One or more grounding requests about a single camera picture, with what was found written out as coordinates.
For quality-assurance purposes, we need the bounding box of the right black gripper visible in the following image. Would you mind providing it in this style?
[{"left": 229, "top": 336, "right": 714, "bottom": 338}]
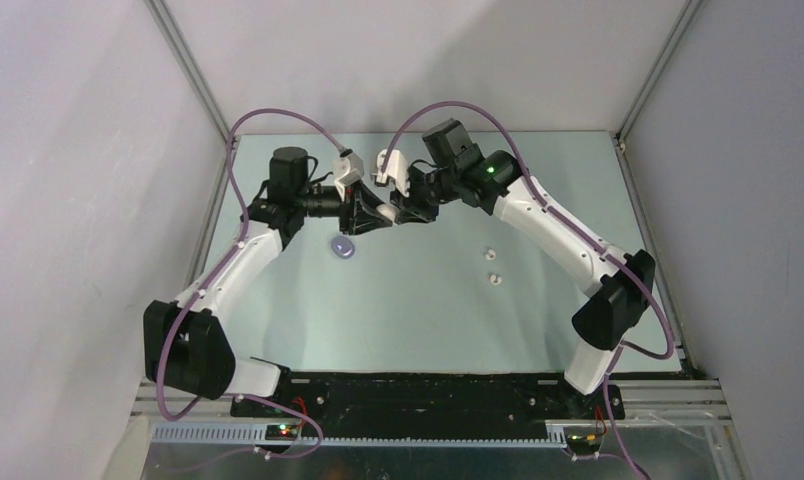
[{"left": 390, "top": 164, "right": 459, "bottom": 224}]

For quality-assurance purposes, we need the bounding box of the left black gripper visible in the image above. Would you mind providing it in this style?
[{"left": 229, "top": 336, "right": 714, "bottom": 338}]
[{"left": 295, "top": 179, "right": 392, "bottom": 236}]

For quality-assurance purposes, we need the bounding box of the white earbud charging case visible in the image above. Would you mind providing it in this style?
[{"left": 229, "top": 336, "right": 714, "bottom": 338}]
[{"left": 376, "top": 203, "right": 399, "bottom": 223}]

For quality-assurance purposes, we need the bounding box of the purple earbud charging case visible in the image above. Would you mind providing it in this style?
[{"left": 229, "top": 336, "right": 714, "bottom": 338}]
[{"left": 330, "top": 235, "right": 356, "bottom": 259}]

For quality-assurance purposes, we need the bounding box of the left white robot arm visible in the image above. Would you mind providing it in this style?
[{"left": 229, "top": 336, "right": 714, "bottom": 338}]
[{"left": 143, "top": 147, "right": 393, "bottom": 417}]

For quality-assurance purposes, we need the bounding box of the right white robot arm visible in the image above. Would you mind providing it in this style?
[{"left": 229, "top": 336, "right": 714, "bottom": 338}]
[{"left": 375, "top": 119, "right": 655, "bottom": 418}]

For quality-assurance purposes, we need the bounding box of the left circuit board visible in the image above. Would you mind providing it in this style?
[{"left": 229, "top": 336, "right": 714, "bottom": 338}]
[{"left": 264, "top": 424, "right": 302, "bottom": 443}]

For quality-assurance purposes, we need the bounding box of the circuit board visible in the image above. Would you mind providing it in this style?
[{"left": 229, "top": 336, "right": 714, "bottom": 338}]
[
  {"left": 564, "top": 434, "right": 604, "bottom": 461},
  {"left": 264, "top": 424, "right": 302, "bottom": 443}
]

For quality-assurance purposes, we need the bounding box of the right circuit board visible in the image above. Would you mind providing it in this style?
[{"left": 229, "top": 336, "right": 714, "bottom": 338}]
[{"left": 564, "top": 434, "right": 604, "bottom": 461}]

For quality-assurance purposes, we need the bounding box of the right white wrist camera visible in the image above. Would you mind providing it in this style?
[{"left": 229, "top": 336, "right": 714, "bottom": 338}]
[{"left": 373, "top": 149, "right": 409, "bottom": 197}]

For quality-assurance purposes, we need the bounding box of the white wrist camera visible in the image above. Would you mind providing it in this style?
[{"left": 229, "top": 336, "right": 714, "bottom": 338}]
[
  {"left": 373, "top": 149, "right": 409, "bottom": 197},
  {"left": 332, "top": 148, "right": 365, "bottom": 200}
]

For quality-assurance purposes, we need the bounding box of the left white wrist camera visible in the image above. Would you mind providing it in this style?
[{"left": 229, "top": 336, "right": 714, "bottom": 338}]
[{"left": 332, "top": 148, "right": 365, "bottom": 200}]

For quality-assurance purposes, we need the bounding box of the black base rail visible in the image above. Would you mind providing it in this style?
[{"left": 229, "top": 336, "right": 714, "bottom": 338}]
[{"left": 230, "top": 371, "right": 625, "bottom": 442}]

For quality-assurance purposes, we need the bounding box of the left aluminium frame post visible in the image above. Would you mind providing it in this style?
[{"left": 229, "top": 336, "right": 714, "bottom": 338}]
[{"left": 143, "top": 0, "right": 230, "bottom": 145}]

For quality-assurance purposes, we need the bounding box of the aluminium frame post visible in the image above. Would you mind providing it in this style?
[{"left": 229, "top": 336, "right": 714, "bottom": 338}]
[
  {"left": 143, "top": 0, "right": 230, "bottom": 145},
  {"left": 614, "top": 0, "right": 706, "bottom": 143}
]

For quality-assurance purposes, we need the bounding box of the right aluminium frame post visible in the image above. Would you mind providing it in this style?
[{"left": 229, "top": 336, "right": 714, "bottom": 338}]
[{"left": 614, "top": 0, "right": 706, "bottom": 143}]

